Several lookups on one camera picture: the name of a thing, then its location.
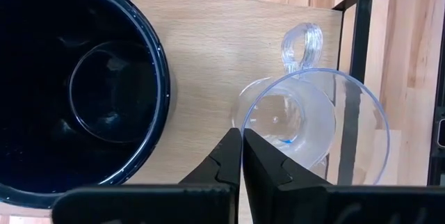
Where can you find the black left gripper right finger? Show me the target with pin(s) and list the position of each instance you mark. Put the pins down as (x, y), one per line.
(330, 203)

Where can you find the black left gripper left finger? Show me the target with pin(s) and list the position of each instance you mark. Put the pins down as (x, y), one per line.
(156, 203)

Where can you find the clear plastic mug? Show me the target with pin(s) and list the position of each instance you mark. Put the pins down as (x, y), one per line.
(313, 112)

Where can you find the wooden shelf with black frame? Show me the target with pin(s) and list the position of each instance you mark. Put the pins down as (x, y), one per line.
(215, 60)

